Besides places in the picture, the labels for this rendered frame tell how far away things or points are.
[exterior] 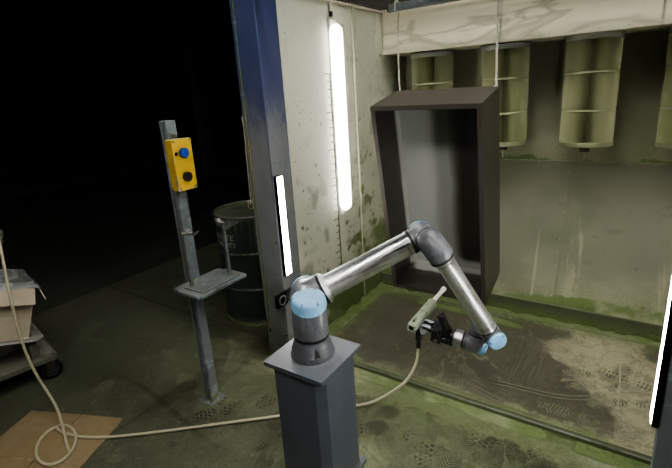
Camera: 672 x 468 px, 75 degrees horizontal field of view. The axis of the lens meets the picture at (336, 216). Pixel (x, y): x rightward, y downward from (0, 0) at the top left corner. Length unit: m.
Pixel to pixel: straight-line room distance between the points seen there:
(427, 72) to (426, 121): 0.95
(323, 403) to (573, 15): 2.71
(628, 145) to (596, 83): 0.63
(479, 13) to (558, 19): 0.51
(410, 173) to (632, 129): 1.65
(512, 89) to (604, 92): 0.57
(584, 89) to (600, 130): 0.29
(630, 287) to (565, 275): 0.39
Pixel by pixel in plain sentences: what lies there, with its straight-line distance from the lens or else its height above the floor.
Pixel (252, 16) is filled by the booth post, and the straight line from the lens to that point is 2.59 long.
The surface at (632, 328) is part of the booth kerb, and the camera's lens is 3.56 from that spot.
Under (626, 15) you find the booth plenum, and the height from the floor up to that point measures 2.05.
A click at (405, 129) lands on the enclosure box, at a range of 2.83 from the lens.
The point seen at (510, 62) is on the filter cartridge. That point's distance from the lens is 3.49.
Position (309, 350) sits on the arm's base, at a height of 0.70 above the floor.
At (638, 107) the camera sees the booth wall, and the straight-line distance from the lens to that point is 3.77.
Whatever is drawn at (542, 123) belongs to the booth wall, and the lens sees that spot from 3.83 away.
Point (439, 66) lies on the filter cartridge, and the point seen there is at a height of 1.86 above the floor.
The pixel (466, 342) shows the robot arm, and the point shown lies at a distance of 2.40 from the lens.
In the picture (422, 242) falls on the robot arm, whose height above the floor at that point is 1.07.
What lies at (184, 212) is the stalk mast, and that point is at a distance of 2.45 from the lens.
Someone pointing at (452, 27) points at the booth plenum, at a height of 2.11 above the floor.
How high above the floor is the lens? 1.73
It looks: 16 degrees down
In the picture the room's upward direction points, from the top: 4 degrees counter-clockwise
